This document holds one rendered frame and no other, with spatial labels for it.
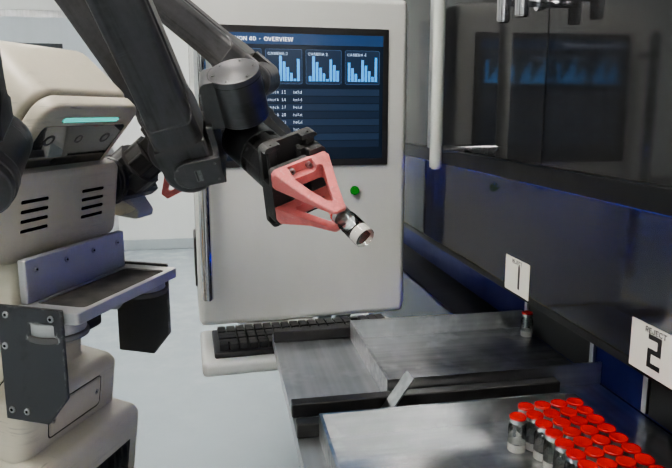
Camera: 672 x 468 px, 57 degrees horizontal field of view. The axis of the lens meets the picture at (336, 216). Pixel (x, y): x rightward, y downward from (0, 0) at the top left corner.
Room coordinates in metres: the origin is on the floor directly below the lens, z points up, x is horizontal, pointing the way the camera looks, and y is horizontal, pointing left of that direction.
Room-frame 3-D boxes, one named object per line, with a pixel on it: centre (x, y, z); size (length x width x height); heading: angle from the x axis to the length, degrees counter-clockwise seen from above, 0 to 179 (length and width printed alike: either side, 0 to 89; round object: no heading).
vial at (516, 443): (0.70, -0.22, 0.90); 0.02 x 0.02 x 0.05
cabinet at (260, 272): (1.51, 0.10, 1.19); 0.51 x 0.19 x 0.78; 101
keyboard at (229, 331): (1.29, 0.06, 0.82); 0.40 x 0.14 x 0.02; 104
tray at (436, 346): (0.99, -0.22, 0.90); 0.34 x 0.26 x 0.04; 101
